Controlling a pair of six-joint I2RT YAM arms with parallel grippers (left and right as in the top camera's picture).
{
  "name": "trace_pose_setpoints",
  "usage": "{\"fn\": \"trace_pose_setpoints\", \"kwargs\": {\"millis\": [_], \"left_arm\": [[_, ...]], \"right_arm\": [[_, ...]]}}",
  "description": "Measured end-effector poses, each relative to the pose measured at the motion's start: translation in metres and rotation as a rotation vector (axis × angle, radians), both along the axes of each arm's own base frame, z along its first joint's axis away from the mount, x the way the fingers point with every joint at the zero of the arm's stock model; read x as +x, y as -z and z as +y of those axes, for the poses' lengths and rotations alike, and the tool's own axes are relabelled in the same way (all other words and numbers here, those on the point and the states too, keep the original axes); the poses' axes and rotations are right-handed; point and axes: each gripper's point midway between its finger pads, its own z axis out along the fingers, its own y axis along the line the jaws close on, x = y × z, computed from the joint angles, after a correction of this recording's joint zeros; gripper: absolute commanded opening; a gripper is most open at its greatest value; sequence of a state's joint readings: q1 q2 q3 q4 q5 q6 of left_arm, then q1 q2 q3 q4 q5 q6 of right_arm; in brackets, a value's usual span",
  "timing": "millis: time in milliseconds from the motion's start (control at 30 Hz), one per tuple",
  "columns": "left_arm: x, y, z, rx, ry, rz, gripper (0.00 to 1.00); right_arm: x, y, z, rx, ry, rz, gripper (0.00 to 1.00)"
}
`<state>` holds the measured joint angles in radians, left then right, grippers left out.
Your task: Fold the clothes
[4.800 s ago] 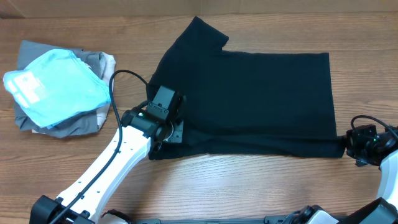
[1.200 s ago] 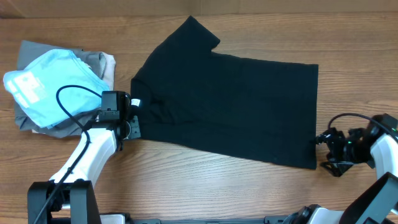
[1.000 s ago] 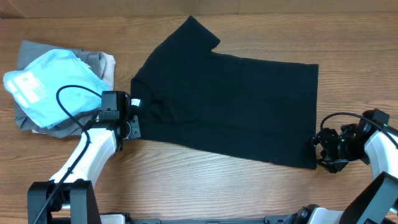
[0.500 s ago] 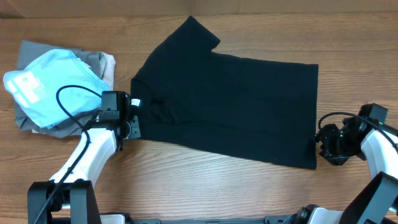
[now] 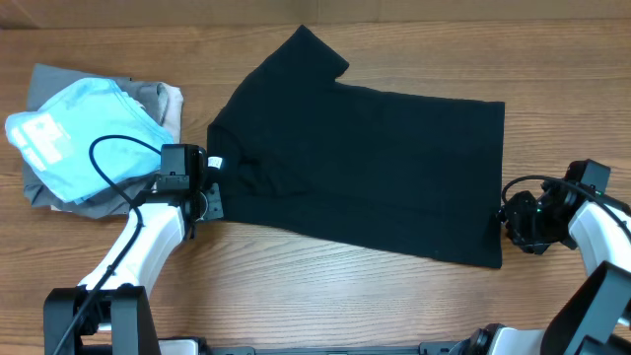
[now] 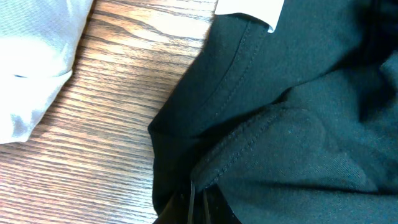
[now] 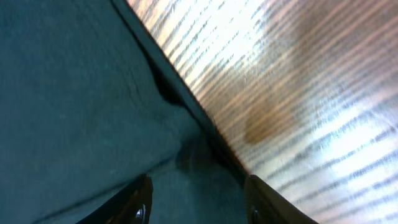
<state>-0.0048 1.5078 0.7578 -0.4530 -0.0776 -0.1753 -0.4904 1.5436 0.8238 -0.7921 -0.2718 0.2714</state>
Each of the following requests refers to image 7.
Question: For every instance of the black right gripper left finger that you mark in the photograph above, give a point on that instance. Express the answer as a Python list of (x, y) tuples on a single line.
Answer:
[(131, 205)]

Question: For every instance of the black t-shirt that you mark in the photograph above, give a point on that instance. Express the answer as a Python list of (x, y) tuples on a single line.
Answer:
[(84, 112)]

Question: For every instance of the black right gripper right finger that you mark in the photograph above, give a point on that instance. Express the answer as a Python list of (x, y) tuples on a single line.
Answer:
[(265, 206)]

